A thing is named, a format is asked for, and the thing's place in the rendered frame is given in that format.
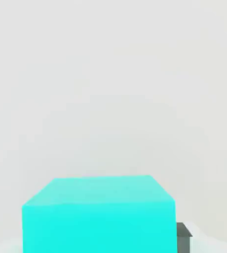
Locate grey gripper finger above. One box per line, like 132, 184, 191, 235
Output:
176, 222, 209, 253

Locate small cyan cube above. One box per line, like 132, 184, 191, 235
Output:
21, 174, 177, 253

